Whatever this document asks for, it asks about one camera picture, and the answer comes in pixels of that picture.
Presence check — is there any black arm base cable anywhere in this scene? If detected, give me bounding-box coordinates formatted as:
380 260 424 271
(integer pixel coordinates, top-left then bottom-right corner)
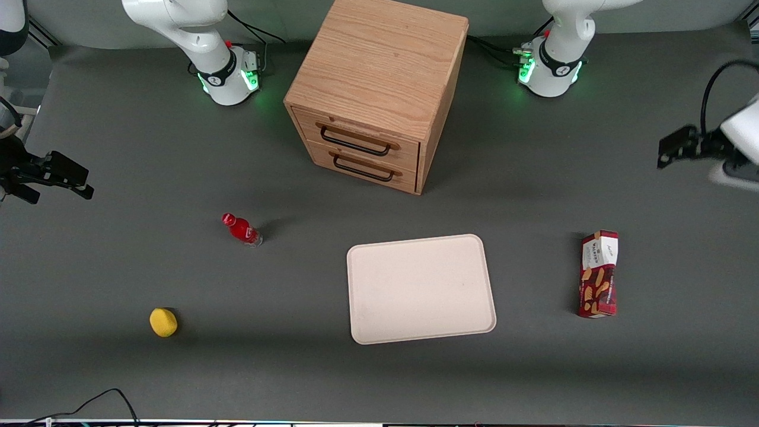
467 17 556 69
187 8 286 77

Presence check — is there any wooden two-drawer cabinet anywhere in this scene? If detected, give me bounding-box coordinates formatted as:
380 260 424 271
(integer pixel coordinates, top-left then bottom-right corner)
283 0 470 196

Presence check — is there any beige rectangular tray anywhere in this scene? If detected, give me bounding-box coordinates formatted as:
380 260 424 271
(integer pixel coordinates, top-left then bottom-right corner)
346 234 498 346

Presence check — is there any yellow lemon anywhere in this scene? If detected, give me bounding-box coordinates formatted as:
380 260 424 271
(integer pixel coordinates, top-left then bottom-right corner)
149 307 178 338

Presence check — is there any thin black table-edge cable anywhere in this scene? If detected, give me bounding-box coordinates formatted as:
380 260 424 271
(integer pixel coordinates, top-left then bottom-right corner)
23 388 141 427

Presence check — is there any wooden drawer with pull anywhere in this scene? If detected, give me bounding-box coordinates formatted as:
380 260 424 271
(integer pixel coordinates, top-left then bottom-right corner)
293 107 421 173
305 140 418 194

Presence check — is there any black wire drawer handle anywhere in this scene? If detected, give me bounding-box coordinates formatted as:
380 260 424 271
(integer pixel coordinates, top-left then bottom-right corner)
320 125 393 158
333 152 396 183

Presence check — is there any red plastic drink bottle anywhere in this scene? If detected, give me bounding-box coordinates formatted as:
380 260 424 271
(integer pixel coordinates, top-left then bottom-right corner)
221 212 263 248

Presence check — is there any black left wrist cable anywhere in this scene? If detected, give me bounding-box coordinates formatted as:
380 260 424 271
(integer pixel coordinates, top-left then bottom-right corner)
700 59 759 138

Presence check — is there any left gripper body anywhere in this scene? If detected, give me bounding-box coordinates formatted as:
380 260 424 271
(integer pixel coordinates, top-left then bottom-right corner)
697 94 759 167

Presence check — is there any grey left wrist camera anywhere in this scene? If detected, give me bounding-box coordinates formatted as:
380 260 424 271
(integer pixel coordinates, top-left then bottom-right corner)
708 160 759 192

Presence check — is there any black left arm base cable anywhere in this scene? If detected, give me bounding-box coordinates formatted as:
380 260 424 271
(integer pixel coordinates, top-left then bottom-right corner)
467 17 556 69

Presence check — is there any red cookie box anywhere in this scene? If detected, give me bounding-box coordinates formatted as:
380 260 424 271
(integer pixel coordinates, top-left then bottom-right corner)
578 230 620 320

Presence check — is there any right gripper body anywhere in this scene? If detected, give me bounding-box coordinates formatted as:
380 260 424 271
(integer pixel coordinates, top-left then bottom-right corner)
0 136 43 206

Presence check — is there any black right arm base cable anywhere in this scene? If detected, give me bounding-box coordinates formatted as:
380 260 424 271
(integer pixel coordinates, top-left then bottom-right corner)
187 8 286 77

